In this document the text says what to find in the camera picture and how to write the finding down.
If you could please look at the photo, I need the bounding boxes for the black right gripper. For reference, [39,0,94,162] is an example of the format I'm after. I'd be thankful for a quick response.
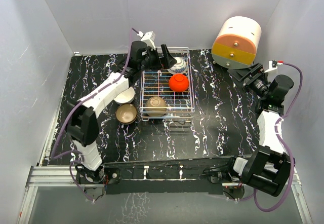
[227,63,270,99]

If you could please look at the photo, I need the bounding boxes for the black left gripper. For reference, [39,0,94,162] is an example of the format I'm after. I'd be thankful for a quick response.
[138,45,176,72]

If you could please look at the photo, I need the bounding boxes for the blue floral porcelain bowl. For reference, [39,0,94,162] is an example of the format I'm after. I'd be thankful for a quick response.
[167,57,188,74]

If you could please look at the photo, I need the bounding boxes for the red bowl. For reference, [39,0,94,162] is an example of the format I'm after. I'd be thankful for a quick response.
[169,73,189,93]

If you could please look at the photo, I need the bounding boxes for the black bowl with beige outside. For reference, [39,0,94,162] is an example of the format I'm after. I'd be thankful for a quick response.
[145,96,167,117]

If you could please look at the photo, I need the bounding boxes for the white bowl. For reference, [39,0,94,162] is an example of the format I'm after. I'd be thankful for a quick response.
[114,87,135,105]

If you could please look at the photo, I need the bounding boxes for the tan bowl with brown rim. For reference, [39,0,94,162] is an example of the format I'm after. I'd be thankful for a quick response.
[115,104,137,125]

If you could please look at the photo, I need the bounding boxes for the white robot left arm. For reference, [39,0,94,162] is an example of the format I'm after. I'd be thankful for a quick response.
[64,41,176,183]

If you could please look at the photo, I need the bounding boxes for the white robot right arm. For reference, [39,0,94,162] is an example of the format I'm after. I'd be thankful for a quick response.
[202,60,295,197]

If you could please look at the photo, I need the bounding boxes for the round mini drawer cabinet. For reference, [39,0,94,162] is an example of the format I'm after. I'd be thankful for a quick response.
[211,16,262,69]

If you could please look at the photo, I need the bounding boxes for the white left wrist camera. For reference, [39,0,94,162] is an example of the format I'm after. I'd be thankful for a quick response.
[137,31,155,49]

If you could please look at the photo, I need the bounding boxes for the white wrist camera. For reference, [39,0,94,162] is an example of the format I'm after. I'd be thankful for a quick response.
[265,60,284,73]
[137,31,155,49]

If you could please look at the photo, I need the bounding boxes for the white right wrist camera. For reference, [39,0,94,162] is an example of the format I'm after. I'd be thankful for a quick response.
[265,60,284,73]

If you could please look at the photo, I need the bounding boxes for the white wire dish rack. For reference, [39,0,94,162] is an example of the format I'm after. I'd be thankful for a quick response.
[139,47,195,121]

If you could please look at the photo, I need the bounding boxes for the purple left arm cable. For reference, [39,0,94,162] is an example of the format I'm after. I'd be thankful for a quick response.
[52,27,141,201]

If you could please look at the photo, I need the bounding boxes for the aluminium frame rail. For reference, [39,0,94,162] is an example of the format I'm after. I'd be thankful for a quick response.
[26,166,313,223]

